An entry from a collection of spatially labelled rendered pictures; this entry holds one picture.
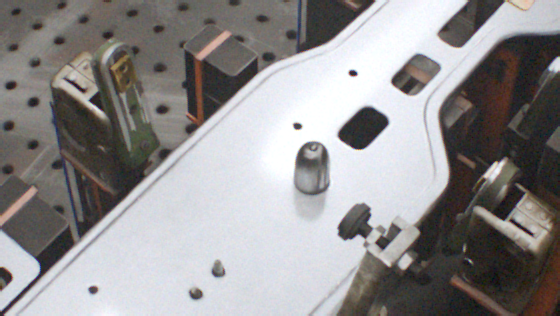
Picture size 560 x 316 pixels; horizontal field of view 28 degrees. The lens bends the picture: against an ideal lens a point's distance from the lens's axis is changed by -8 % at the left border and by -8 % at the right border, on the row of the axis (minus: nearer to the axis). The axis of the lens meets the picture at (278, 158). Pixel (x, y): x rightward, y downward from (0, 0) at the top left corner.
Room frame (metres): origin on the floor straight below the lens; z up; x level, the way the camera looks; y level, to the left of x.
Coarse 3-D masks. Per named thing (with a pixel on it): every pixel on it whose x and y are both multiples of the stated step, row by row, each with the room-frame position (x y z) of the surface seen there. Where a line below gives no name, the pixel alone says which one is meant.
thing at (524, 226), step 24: (528, 192) 0.57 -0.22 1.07; (480, 216) 0.55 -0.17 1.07; (504, 216) 0.58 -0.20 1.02; (528, 216) 0.55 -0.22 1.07; (552, 216) 0.55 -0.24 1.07; (480, 240) 0.55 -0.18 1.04; (504, 240) 0.53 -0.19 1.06; (528, 240) 0.52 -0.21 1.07; (552, 240) 0.53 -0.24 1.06; (480, 264) 0.54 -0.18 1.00; (504, 264) 0.53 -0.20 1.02; (528, 264) 0.51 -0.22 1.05; (456, 288) 0.56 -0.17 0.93; (480, 288) 0.54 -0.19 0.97; (504, 288) 0.52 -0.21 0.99; (528, 288) 0.51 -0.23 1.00; (456, 312) 0.55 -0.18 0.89; (480, 312) 0.54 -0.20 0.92; (504, 312) 0.52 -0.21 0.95
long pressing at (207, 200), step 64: (384, 0) 0.86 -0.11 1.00; (448, 0) 0.87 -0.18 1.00; (320, 64) 0.77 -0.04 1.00; (384, 64) 0.77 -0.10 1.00; (448, 64) 0.78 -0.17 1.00; (256, 128) 0.69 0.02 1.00; (320, 128) 0.69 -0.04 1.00; (128, 192) 0.62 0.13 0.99; (192, 192) 0.62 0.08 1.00; (256, 192) 0.62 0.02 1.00; (384, 192) 0.62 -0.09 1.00; (448, 192) 0.62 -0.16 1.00; (64, 256) 0.54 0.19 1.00; (128, 256) 0.55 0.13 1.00; (192, 256) 0.55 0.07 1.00; (256, 256) 0.55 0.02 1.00; (320, 256) 0.55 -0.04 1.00
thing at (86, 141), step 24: (72, 72) 0.72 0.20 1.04; (72, 96) 0.69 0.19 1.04; (96, 96) 0.69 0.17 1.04; (72, 120) 0.69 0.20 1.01; (96, 120) 0.67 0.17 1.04; (72, 144) 0.70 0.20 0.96; (96, 144) 0.67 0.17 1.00; (96, 168) 0.68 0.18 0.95; (120, 168) 0.67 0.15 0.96; (144, 168) 0.69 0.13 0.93; (96, 192) 0.69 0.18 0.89; (120, 192) 0.67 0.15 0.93; (96, 216) 0.70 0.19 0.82
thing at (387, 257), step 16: (352, 208) 0.46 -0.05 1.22; (368, 208) 0.46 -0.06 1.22; (352, 224) 0.44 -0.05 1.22; (368, 224) 0.45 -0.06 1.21; (400, 224) 0.45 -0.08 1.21; (368, 240) 0.44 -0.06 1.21; (384, 240) 0.44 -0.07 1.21; (400, 240) 0.43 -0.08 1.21; (416, 240) 0.44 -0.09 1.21; (368, 256) 0.42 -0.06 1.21; (384, 256) 0.42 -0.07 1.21; (400, 256) 0.42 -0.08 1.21; (416, 256) 0.43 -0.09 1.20; (368, 272) 0.42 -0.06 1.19; (384, 272) 0.41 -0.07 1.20; (400, 272) 0.42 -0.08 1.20; (416, 272) 0.42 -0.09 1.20; (352, 288) 0.43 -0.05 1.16; (368, 288) 0.42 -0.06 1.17; (384, 288) 0.43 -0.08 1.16; (352, 304) 0.43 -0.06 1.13; (368, 304) 0.42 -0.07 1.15
